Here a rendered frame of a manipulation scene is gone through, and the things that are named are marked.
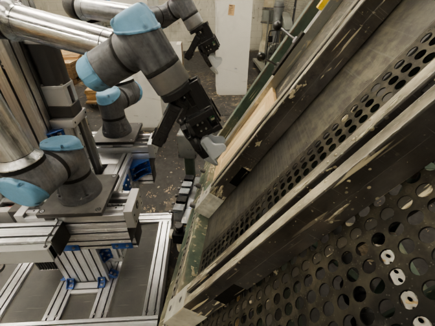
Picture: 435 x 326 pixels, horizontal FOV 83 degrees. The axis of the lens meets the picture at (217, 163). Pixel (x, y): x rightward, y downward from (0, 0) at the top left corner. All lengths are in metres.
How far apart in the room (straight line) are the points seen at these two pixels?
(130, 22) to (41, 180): 0.53
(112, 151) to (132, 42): 1.01
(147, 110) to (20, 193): 2.88
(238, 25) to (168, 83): 4.33
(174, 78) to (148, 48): 0.07
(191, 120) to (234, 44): 4.33
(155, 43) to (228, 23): 4.30
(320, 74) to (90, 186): 0.83
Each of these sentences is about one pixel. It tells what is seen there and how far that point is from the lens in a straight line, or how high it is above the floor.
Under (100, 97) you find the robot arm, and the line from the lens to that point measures 1.35.
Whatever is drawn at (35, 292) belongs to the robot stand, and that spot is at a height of 0.21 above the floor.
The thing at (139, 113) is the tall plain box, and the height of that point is 0.28.
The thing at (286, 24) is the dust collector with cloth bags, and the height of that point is 1.07.
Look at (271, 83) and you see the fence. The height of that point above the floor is 1.32.
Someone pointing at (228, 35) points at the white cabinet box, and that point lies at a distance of 4.80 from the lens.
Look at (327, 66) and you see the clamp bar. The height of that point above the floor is 1.50.
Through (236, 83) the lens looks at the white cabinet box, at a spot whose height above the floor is 0.22.
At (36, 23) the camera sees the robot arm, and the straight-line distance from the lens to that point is 0.77.
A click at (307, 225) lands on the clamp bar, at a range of 0.44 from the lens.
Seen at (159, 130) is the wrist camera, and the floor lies 1.41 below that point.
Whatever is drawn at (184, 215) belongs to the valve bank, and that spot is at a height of 0.74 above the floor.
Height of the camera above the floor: 1.66
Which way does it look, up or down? 35 degrees down
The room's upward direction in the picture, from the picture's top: straight up
